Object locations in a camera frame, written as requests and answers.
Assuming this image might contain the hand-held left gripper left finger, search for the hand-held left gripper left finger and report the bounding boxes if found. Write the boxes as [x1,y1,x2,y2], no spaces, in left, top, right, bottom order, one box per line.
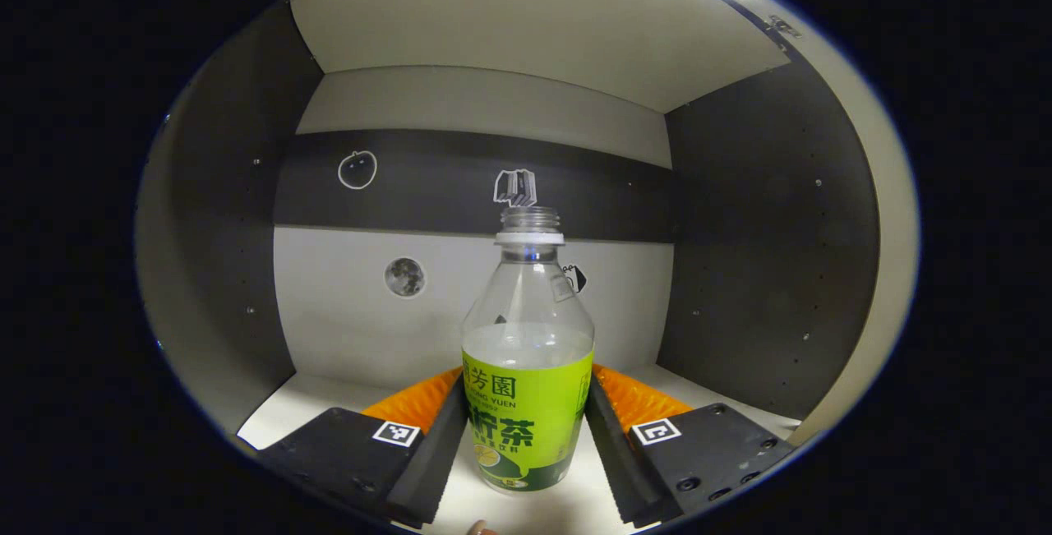
[257,366,471,530]

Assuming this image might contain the white cabinet door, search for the white cabinet door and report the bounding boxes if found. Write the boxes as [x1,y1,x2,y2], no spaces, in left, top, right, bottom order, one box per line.
[134,112,297,437]
[744,0,921,445]

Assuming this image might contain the white and grey cabinet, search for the white and grey cabinet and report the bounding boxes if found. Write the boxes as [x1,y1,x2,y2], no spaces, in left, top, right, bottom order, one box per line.
[160,0,884,534]

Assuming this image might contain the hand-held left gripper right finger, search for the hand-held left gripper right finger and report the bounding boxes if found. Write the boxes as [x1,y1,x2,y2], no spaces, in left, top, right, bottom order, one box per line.
[584,363,798,529]

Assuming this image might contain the clear bottle with green label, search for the clear bottle with green label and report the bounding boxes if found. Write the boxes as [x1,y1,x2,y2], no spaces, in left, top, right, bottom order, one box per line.
[461,206,595,493]

